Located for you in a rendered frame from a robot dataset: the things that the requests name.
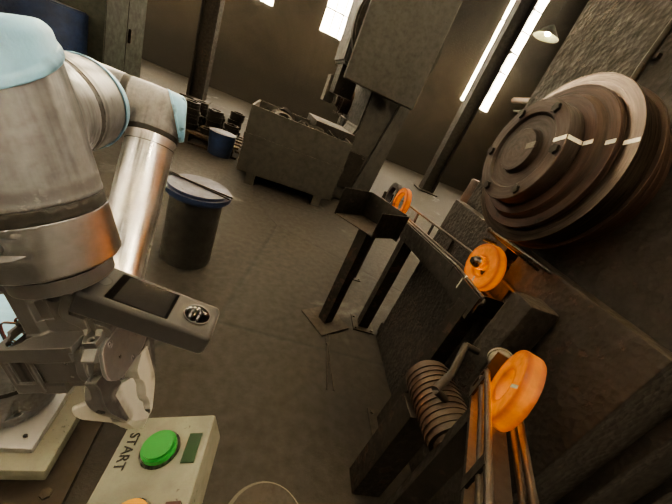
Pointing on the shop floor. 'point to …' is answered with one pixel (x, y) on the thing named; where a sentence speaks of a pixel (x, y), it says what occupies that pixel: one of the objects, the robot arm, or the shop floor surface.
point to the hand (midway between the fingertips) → (146, 416)
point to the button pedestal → (152, 477)
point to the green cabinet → (114, 31)
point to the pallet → (198, 124)
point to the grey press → (382, 76)
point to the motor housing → (407, 429)
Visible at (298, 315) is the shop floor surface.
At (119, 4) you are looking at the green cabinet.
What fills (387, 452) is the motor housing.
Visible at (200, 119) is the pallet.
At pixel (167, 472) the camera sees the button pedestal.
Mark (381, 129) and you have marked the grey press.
